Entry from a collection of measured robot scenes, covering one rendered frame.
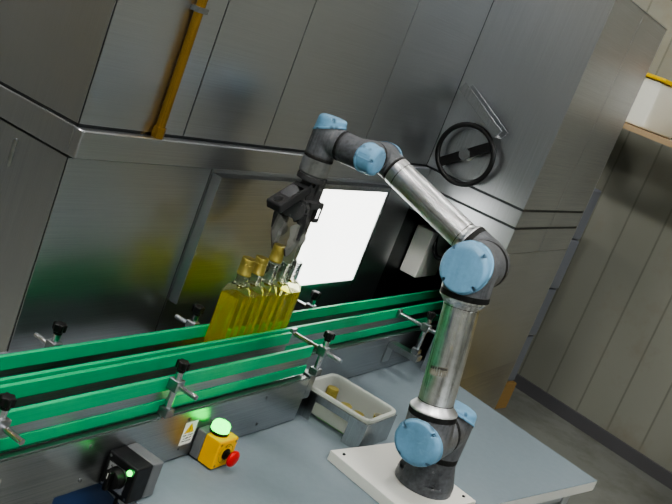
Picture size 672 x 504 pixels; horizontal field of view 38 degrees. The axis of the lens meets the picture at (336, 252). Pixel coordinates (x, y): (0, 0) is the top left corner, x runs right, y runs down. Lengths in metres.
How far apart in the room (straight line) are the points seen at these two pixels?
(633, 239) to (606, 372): 0.79
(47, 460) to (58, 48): 0.80
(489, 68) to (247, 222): 1.13
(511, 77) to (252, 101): 1.14
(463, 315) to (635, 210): 3.78
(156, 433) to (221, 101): 0.76
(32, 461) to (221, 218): 0.84
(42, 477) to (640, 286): 4.46
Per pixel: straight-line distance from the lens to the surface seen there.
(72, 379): 1.97
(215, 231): 2.41
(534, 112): 3.21
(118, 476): 1.99
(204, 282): 2.48
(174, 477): 2.17
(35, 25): 2.09
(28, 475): 1.88
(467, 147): 3.27
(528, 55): 3.24
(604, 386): 5.98
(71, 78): 2.01
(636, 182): 5.95
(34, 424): 1.84
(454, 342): 2.23
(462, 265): 2.18
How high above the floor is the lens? 1.80
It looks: 14 degrees down
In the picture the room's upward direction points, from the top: 21 degrees clockwise
